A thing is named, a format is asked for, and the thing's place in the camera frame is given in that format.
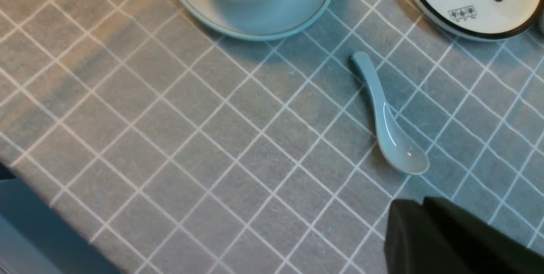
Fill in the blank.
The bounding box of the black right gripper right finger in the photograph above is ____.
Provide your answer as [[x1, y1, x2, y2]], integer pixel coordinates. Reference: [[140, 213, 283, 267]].
[[423, 197, 544, 274]]

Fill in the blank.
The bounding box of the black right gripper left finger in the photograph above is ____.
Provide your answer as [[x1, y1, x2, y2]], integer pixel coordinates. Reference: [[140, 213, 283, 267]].
[[383, 199, 481, 274]]

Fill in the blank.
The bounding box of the plain white ceramic spoon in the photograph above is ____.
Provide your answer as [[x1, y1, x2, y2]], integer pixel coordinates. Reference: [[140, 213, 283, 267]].
[[351, 51, 430, 175]]

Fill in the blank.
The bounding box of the large white flat plate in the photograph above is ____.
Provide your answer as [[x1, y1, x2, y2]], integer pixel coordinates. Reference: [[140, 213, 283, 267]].
[[165, 0, 339, 42]]

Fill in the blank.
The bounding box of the grey checked tablecloth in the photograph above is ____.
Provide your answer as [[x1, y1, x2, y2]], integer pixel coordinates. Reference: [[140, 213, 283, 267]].
[[0, 0, 543, 274]]

